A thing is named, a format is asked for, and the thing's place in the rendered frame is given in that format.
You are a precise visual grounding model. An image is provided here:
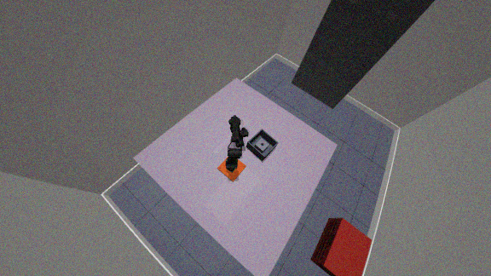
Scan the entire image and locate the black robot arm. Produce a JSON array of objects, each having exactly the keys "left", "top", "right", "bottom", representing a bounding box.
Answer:
[{"left": 225, "top": 115, "right": 249, "bottom": 173}]

